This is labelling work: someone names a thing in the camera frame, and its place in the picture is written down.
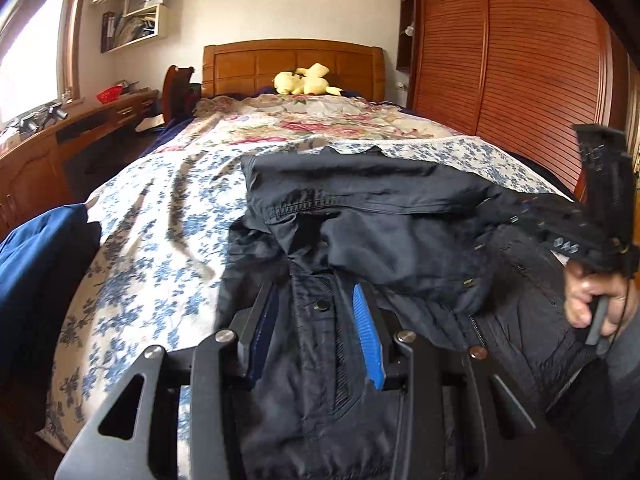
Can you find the bed with floral bedspread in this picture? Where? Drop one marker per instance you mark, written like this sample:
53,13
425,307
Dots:
165,220

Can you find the red bowl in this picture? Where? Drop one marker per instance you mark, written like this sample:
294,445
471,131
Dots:
110,94

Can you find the white wall shelf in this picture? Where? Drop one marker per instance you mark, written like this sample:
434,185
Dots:
145,15

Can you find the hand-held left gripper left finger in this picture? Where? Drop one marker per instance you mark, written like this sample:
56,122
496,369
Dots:
262,332

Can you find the person's right hand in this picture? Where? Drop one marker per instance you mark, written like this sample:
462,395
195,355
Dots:
576,290

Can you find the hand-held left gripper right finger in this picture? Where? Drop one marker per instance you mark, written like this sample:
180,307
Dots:
367,332

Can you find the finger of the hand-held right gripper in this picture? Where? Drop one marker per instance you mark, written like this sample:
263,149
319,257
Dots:
545,222
605,180

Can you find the folded blue clothing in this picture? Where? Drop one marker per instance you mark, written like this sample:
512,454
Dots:
35,270

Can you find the dark jacket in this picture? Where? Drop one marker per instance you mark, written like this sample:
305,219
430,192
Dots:
380,220

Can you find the window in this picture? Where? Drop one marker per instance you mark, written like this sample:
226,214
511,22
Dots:
30,55

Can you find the row of books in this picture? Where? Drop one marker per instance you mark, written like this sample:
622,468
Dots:
109,32

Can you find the wooden slatted wardrobe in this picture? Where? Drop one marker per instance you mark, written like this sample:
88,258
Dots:
525,60

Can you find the wooden bed headboard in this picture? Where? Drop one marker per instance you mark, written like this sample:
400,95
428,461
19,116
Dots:
240,67

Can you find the wooden chair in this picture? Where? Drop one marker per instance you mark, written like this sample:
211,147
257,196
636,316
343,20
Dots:
176,92

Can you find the yellow plush toy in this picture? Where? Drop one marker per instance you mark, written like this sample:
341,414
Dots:
305,82

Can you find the wooden desk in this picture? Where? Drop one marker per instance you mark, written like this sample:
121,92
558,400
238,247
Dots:
30,170

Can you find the person's right forearm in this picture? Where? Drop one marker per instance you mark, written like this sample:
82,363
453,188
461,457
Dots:
625,375

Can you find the narrow wooden side shelf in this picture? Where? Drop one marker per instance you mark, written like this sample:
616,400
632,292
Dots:
406,15

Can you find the pink floral quilt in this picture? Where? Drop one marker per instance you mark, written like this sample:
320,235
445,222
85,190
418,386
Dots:
300,125

